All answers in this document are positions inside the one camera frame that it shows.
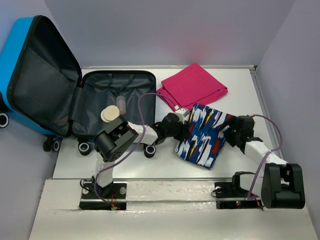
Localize blue white patterned cloth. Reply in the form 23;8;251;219
175;103;234;170

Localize magenta cloth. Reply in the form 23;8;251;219
156;63;228;110

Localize translucent pink plastic bottle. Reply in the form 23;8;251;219
116;95;126;115

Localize round beige compact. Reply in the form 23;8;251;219
100;110;110;123
103;105;120;122

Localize blue hard-shell suitcase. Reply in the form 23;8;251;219
0;15;157;156

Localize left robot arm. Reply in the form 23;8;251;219
82;112;190;200

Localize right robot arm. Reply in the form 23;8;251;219
217;115;306;209

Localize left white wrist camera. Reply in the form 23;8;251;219
174;107;190;124

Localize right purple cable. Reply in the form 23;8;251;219
246;114;283;201

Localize purple cable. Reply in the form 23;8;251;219
92;92;181;208
246;114;283;201

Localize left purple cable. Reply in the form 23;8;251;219
92;92;181;208

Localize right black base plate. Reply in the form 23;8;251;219
211;181;263;210

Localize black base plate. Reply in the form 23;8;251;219
78;179;127;211
211;181;263;210

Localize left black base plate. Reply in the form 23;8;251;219
78;179;127;211

